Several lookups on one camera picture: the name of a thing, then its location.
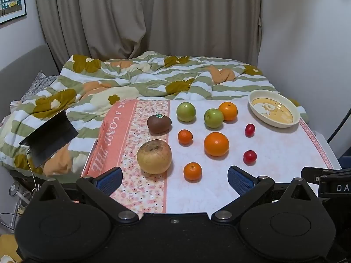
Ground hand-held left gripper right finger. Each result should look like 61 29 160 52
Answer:
211 166 320 222

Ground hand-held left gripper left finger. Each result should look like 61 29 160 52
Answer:
33 167 139 223

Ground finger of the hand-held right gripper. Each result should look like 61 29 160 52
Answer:
301 167 351 184

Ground large orange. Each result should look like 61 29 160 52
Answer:
204 132 230 157

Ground small mandarin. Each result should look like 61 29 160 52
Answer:
178 129 193 146
183 162 202 181

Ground large yellowish apple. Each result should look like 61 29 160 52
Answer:
137 140 173 175

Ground green apple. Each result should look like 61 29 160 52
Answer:
204 108 225 129
176 102 196 123

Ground brown kiwi with green sticker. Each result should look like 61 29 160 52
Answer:
147 114 173 135

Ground cream bowl with yellow print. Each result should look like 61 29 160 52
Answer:
248 89 300 128

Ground pink and white printed cloth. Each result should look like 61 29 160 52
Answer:
81 97 342 214

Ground medium orange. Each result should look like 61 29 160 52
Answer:
218 101 238 121

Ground dark open laptop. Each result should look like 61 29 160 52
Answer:
19 110 79 169

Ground green striped floral blanket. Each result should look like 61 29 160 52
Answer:
0 51 310 176

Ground grey patterned pillow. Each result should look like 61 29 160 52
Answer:
20 71 59 102

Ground grey padded headboard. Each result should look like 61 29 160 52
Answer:
0 44 59 100

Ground beige curtain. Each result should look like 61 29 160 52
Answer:
34 0 262 66

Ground black cable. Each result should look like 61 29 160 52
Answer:
328 107 351 146

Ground white cable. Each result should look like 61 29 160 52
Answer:
26 148 38 195

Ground framed wall poster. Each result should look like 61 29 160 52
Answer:
0 0 28 25

